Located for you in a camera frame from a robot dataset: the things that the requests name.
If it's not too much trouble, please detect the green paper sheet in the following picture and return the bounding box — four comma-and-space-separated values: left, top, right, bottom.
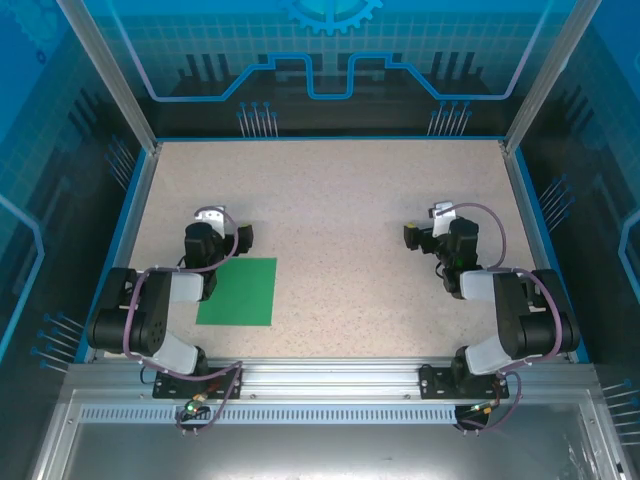
195, 257, 279, 327

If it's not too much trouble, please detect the steel tray panel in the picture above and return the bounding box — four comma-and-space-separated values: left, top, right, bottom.
27, 387, 629, 480

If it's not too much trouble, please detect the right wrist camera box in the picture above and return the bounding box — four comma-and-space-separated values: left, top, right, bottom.
428, 201, 459, 239

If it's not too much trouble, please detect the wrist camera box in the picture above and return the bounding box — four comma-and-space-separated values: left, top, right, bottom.
428, 201, 459, 239
193, 205, 227, 235

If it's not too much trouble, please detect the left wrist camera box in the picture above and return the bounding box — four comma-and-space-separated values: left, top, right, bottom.
193, 205, 227, 235

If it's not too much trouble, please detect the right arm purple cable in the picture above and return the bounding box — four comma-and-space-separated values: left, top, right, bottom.
433, 202, 562, 434

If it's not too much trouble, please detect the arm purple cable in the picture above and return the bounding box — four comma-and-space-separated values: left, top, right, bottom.
433, 202, 562, 434
121, 204, 245, 434

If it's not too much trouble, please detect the aluminium side rail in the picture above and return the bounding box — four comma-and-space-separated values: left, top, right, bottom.
82, 142, 164, 365
499, 139, 576, 364

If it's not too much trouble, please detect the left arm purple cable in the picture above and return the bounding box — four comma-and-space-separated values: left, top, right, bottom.
121, 204, 245, 434

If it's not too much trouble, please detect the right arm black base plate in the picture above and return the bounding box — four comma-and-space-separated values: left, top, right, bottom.
418, 364, 512, 400

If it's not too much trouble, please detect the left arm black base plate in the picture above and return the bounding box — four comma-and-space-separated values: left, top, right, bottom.
152, 367, 245, 400

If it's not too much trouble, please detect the aluminium mounting rail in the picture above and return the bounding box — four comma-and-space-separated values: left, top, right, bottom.
66, 355, 599, 401

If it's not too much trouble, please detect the aluminium frame post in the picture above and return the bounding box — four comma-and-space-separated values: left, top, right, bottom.
501, 0, 604, 154
56, 0, 164, 154

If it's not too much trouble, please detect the slotted grey cable duct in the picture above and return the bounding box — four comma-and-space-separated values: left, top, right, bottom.
78, 405, 586, 426

